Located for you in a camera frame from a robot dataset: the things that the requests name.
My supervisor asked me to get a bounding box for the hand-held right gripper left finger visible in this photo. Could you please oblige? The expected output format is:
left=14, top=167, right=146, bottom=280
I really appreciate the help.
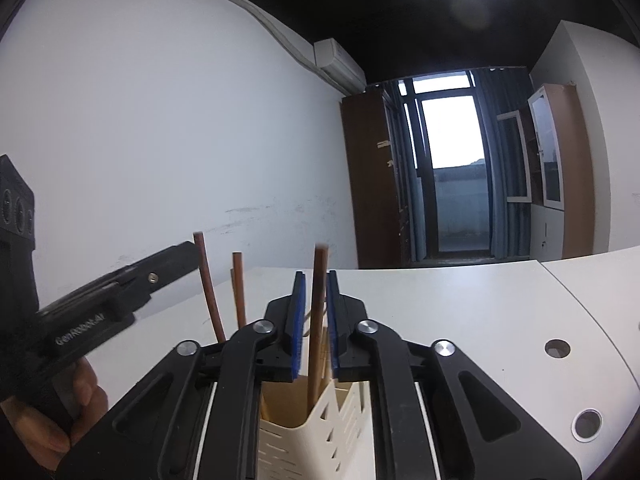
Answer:
left=55, top=271, right=307, bottom=480

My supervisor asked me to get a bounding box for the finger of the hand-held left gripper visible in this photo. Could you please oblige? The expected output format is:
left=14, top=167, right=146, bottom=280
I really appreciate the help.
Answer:
left=37, top=241, right=199, bottom=318

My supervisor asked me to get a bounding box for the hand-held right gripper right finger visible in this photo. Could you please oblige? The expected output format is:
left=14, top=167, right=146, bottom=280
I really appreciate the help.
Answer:
left=326, top=270, right=583, bottom=480

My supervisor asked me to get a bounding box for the dark brown wooden chopstick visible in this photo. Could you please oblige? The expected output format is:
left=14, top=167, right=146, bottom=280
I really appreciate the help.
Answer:
left=231, top=252, right=248, bottom=330
left=193, top=231, right=227, bottom=344
left=306, top=244, right=330, bottom=408

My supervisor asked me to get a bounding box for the cream plastic utensil holder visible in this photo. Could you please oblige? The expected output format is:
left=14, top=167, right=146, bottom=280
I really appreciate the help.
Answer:
left=192, top=377, right=441, bottom=480

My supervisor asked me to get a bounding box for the person's left hand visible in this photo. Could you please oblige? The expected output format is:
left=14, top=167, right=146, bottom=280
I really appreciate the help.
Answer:
left=0, top=357, right=109, bottom=468

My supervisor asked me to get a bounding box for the blue curtain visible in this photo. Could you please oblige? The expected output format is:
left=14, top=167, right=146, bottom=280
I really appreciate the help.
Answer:
left=472, top=67, right=533, bottom=259
left=385, top=87, right=427, bottom=263

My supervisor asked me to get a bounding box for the dark brown wardrobe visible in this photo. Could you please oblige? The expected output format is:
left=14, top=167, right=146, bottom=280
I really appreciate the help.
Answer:
left=340, top=87, right=406, bottom=270

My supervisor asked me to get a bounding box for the glass balcony door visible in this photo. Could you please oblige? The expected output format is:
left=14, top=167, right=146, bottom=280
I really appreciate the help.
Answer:
left=397, top=72, right=493, bottom=261

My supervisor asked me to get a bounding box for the white low cabinet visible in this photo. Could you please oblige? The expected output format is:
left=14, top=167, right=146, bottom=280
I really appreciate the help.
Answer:
left=529, top=202, right=566, bottom=262

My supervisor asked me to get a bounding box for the white framed open window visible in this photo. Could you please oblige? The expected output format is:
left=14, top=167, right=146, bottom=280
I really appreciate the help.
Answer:
left=496, top=109, right=532, bottom=204

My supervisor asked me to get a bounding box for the wooden cabinet with glass door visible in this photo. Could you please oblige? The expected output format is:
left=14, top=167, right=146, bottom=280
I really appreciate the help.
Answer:
left=527, top=82, right=596, bottom=260

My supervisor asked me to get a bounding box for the white wall pipe conduit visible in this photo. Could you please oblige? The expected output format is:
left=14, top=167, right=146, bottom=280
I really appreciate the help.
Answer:
left=132, top=0, right=351, bottom=96

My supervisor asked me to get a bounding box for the white wall air conditioner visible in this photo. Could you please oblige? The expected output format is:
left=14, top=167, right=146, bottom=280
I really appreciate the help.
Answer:
left=314, top=37, right=367, bottom=95

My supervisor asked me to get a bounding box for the silver ringed cable grommet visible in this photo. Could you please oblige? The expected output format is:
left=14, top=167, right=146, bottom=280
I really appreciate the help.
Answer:
left=571, top=408, right=603, bottom=442

